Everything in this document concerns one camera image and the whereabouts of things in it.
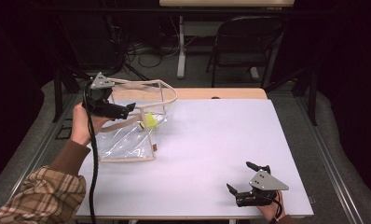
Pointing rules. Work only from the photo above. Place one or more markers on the white desk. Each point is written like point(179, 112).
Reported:
point(181, 46)

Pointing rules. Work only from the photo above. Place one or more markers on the person's left hand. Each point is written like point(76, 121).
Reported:
point(81, 126)

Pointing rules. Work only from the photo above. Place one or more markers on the white table board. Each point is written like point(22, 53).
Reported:
point(205, 140)

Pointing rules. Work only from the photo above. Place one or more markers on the person's right hand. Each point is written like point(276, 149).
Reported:
point(269, 210)

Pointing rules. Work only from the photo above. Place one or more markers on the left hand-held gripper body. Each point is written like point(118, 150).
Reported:
point(102, 93)

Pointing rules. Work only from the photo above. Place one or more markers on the metal floor rail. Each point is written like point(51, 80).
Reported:
point(329, 158)
point(37, 152)

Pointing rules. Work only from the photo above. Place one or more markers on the yellow shuttlecock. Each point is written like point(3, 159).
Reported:
point(150, 121)

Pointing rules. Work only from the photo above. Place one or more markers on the black folding chair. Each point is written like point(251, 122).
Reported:
point(249, 31)

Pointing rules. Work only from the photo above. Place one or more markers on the black metal stand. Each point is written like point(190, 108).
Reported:
point(312, 99)
point(58, 93)

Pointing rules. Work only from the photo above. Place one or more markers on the black tripod stand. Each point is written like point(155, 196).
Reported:
point(135, 72)

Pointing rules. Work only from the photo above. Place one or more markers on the clear plastic bag beige trim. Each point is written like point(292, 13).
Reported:
point(127, 140)

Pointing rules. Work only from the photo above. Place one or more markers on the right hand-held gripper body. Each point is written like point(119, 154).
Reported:
point(266, 183)

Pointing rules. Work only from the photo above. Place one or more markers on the light wooden table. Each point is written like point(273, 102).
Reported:
point(236, 93)

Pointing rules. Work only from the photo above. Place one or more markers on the black floor outlet frame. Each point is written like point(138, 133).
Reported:
point(58, 133)

